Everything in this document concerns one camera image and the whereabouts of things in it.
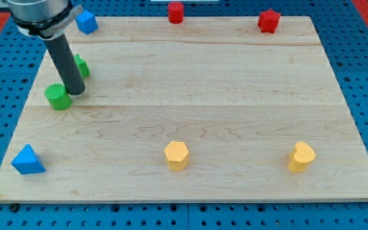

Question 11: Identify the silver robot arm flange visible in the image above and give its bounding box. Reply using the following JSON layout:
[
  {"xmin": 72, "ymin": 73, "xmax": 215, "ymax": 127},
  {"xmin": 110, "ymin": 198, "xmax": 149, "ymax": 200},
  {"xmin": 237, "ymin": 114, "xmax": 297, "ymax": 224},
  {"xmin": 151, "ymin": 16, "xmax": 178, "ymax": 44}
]
[{"xmin": 4, "ymin": 0, "xmax": 84, "ymax": 40}]

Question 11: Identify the yellow hexagon block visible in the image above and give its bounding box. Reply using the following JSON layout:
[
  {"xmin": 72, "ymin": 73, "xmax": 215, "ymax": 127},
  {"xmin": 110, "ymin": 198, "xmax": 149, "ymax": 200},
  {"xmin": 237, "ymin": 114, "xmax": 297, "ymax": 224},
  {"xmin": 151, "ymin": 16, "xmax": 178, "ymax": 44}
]
[{"xmin": 164, "ymin": 141, "xmax": 189, "ymax": 171}]

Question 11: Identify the blue triangle block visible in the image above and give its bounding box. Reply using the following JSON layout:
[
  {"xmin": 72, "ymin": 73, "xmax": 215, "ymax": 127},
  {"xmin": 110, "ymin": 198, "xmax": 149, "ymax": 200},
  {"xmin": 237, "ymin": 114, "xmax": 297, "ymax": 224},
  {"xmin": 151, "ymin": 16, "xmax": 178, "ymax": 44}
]
[{"xmin": 11, "ymin": 144, "xmax": 46, "ymax": 174}]

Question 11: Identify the wooden board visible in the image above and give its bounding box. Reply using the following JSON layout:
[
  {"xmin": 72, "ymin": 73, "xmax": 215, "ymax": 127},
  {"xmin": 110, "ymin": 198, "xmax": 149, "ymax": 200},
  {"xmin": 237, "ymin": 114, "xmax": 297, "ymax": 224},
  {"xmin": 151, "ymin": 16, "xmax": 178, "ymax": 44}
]
[{"xmin": 0, "ymin": 16, "xmax": 368, "ymax": 204}]

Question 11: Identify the red cylinder block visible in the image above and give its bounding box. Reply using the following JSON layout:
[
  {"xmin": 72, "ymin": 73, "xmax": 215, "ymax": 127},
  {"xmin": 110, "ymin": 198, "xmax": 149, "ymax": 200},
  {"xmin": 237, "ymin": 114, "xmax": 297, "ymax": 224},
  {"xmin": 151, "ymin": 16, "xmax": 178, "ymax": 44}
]
[{"xmin": 167, "ymin": 1, "xmax": 185, "ymax": 24}]

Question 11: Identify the green star block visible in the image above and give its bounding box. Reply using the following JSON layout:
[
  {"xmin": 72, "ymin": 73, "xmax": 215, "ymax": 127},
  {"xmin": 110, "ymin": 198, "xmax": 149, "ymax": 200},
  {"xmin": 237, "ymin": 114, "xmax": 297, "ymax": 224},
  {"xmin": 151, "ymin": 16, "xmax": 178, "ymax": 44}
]
[{"xmin": 73, "ymin": 54, "xmax": 90, "ymax": 79}]

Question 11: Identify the yellow heart block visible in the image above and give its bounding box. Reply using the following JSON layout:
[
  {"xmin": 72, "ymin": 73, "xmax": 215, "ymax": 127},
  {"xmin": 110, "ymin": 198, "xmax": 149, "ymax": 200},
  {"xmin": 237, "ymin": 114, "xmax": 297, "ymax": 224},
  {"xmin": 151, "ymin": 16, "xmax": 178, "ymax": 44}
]
[{"xmin": 287, "ymin": 142, "xmax": 316, "ymax": 173}]

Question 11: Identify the green cylinder block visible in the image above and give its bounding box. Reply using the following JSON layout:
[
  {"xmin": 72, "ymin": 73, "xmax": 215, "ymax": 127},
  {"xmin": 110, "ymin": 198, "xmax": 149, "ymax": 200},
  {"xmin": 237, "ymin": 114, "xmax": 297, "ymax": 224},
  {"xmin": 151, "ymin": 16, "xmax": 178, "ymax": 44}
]
[{"xmin": 44, "ymin": 84, "xmax": 72, "ymax": 111}]

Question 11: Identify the red star block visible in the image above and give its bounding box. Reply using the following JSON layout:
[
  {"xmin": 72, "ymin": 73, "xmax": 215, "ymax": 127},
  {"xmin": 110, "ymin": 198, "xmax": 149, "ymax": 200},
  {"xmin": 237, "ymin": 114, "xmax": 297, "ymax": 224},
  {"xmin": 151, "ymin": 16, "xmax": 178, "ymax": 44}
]
[{"xmin": 257, "ymin": 9, "xmax": 281, "ymax": 34}]

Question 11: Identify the blue cube block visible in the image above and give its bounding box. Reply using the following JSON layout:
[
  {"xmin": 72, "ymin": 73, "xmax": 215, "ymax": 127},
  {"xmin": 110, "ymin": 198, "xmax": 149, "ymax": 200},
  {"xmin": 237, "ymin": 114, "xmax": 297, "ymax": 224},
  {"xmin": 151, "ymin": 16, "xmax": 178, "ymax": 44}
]
[{"xmin": 75, "ymin": 10, "xmax": 98, "ymax": 35}]

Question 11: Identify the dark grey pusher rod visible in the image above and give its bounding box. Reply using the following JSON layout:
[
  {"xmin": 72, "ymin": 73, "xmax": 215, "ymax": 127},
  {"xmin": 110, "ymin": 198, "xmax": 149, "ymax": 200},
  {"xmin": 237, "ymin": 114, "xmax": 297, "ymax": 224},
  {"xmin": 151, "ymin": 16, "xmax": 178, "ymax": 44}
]
[{"xmin": 44, "ymin": 34, "xmax": 86, "ymax": 95}]

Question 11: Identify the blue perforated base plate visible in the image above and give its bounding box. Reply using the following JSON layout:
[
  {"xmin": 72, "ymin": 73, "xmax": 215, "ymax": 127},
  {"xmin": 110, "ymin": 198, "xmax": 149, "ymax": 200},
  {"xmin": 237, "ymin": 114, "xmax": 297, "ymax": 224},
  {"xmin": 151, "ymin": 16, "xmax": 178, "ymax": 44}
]
[{"xmin": 0, "ymin": 0, "xmax": 368, "ymax": 229}]

